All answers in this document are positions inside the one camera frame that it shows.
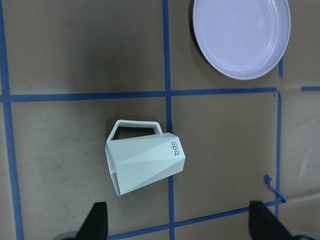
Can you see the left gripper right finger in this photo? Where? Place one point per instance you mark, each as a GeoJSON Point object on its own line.
{"type": "Point", "coordinates": [263, 225]}

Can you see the white faceted mug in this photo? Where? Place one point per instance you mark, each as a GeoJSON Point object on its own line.
{"type": "Point", "coordinates": [136, 162]}

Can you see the lavender plate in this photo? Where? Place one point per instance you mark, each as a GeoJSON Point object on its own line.
{"type": "Point", "coordinates": [242, 39]}

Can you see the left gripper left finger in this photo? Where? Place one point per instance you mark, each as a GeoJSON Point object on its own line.
{"type": "Point", "coordinates": [95, 226]}

